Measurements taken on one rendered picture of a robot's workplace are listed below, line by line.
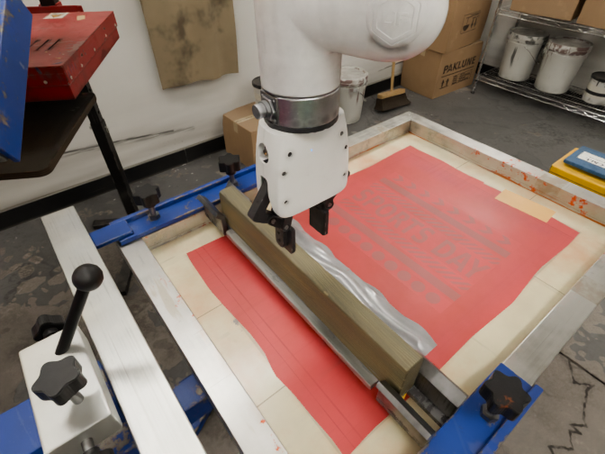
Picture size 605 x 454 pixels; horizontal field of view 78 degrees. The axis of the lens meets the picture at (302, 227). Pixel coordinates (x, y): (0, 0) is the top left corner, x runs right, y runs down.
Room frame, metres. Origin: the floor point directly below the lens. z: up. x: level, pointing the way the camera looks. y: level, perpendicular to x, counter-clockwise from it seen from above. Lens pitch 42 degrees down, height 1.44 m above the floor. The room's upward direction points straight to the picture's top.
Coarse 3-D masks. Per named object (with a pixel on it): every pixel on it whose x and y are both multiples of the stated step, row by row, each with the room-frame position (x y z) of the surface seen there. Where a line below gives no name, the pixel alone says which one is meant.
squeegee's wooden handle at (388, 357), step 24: (240, 216) 0.45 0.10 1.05; (264, 240) 0.40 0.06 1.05; (288, 264) 0.35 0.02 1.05; (312, 264) 0.34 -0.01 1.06; (312, 288) 0.31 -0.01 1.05; (336, 288) 0.30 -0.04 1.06; (312, 312) 0.31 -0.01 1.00; (336, 312) 0.27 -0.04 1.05; (360, 312) 0.26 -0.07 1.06; (336, 336) 0.27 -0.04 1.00; (360, 336) 0.24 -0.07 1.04; (384, 336) 0.23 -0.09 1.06; (360, 360) 0.24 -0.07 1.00; (384, 360) 0.21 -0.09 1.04; (408, 360) 0.20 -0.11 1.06; (408, 384) 0.20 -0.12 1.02
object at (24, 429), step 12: (96, 360) 0.21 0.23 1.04; (108, 384) 0.19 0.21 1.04; (12, 408) 0.16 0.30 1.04; (24, 408) 0.16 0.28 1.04; (120, 408) 0.17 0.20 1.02; (0, 420) 0.15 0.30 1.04; (12, 420) 0.15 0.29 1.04; (24, 420) 0.15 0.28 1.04; (0, 432) 0.14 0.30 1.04; (12, 432) 0.14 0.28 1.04; (24, 432) 0.14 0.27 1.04; (36, 432) 0.14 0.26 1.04; (0, 444) 0.13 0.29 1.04; (12, 444) 0.13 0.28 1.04; (24, 444) 0.13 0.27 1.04; (36, 444) 0.13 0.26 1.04
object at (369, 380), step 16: (240, 240) 0.45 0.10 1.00; (256, 256) 0.42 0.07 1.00; (272, 272) 0.38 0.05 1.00; (288, 288) 0.35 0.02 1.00; (304, 304) 0.32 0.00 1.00; (304, 320) 0.30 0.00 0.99; (320, 320) 0.30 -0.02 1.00; (320, 336) 0.28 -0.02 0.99; (336, 352) 0.25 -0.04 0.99; (352, 368) 0.23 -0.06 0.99; (368, 384) 0.21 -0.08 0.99
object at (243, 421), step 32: (384, 128) 0.86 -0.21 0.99; (416, 128) 0.89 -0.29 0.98; (480, 160) 0.74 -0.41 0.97; (512, 160) 0.71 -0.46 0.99; (256, 192) 0.61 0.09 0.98; (544, 192) 0.63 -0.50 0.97; (576, 192) 0.59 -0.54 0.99; (192, 224) 0.52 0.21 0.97; (128, 256) 0.42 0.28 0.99; (160, 288) 0.35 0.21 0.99; (576, 288) 0.35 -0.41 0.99; (192, 320) 0.30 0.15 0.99; (544, 320) 0.30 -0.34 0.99; (576, 320) 0.30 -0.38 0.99; (192, 352) 0.25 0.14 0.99; (512, 352) 0.25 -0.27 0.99; (544, 352) 0.25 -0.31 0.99; (224, 384) 0.21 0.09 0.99; (224, 416) 0.17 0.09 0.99; (256, 416) 0.17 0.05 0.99; (256, 448) 0.14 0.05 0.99
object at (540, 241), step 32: (480, 192) 0.64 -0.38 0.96; (512, 224) 0.54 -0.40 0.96; (544, 224) 0.54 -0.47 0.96; (512, 256) 0.45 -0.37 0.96; (544, 256) 0.45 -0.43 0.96; (384, 288) 0.38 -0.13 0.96; (480, 288) 0.38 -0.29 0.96; (512, 288) 0.38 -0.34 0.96; (288, 320) 0.32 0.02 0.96; (416, 320) 0.32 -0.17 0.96; (448, 320) 0.32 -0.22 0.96; (480, 320) 0.32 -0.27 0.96; (288, 352) 0.27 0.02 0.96; (320, 352) 0.27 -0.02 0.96; (448, 352) 0.27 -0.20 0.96; (288, 384) 0.23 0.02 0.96; (320, 384) 0.23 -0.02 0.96; (352, 384) 0.23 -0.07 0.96; (320, 416) 0.18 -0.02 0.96; (352, 416) 0.18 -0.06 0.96; (384, 416) 0.18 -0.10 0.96; (352, 448) 0.15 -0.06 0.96
